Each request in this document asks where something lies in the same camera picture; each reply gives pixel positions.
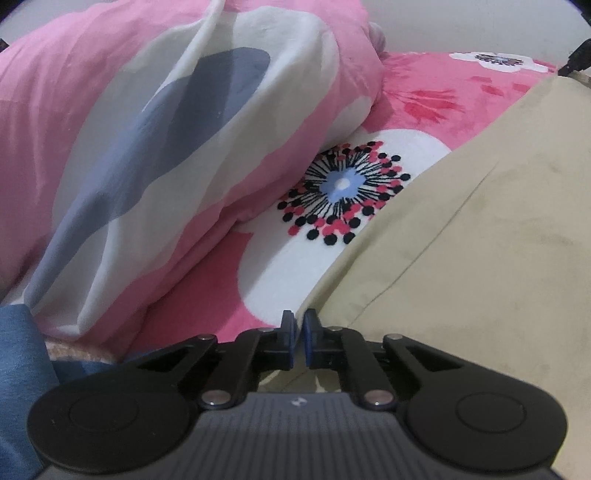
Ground blue denim jeans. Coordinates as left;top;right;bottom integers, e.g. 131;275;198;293
0;304;139;480

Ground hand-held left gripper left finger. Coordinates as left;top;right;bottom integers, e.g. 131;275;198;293
135;310;297;411

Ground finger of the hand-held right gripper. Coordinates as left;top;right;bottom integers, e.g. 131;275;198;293
557;38;591;77

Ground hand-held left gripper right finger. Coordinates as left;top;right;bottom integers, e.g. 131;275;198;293
302;308;468;411

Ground pink patterned quilt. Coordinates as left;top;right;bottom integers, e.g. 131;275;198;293
0;0;386;340

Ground beige pants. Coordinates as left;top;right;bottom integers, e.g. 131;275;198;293
259;74;591;402

